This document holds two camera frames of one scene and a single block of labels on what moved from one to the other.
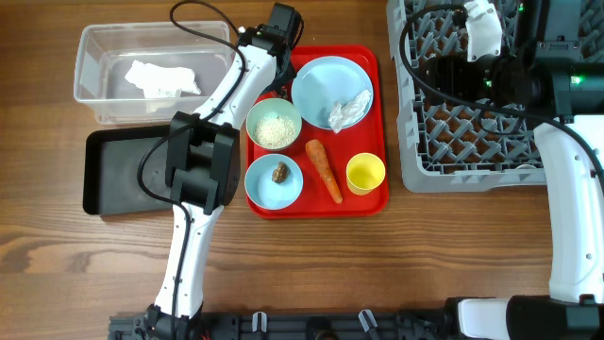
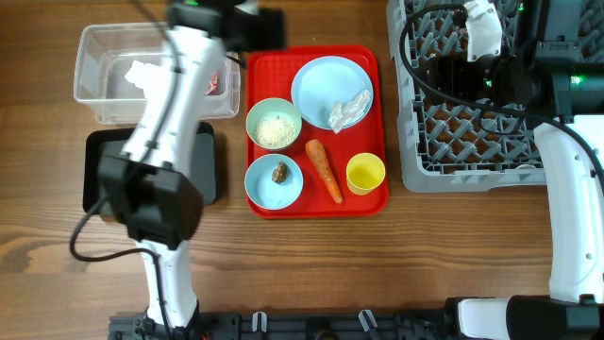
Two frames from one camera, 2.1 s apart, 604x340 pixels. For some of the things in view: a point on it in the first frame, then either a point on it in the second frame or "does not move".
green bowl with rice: [274, 124] does not move
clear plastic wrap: [342, 113] does not move
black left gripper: [287, 76] to [276, 36]
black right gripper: [449, 67] does not move
